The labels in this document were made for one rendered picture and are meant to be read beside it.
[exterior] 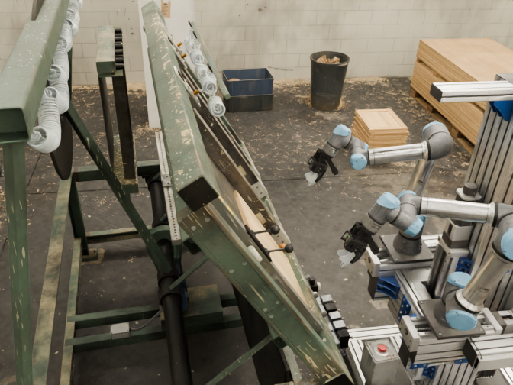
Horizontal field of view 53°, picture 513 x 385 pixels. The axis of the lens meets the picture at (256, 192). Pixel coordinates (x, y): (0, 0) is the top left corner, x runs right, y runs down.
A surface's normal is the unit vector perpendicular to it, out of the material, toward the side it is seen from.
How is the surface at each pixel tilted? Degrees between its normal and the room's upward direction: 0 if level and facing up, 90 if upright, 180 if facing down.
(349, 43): 90
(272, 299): 90
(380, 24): 90
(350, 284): 0
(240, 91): 91
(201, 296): 0
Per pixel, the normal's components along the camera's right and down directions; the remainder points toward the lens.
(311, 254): 0.03, -0.84
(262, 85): 0.23, 0.55
